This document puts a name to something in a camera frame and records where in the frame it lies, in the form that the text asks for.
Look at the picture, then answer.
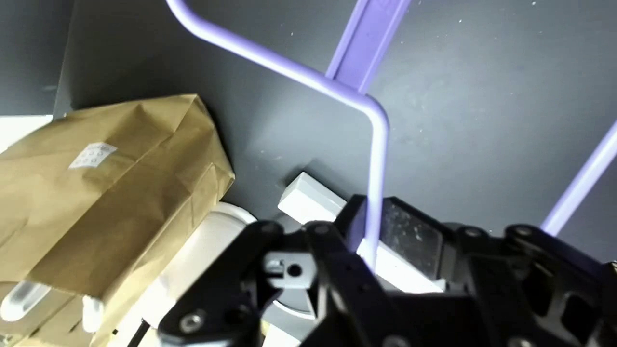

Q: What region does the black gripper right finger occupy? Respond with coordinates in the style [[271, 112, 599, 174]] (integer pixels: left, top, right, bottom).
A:
[[383, 197, 617, 347]]

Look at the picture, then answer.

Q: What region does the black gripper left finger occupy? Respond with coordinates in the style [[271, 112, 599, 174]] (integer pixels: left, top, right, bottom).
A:
[[157, 195, 413, 347]]

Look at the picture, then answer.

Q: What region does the white power strip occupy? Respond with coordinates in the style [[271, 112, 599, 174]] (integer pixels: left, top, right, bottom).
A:
[[278, 172, 446, 294]]

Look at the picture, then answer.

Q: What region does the white electric kettle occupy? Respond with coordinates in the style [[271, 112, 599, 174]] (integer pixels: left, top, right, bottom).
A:
[[0, 203, 255, 347]]

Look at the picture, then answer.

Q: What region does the brown paper bag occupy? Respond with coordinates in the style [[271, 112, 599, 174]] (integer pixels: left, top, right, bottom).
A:
[[0, 95, 236, 347]]

